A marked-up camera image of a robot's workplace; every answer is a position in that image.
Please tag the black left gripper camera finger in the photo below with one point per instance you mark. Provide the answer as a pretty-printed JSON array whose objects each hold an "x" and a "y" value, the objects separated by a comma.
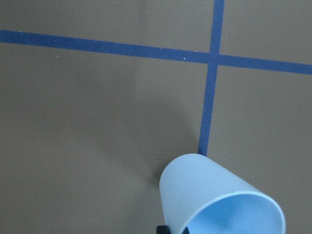
[{"x": 162, "y": 229}]

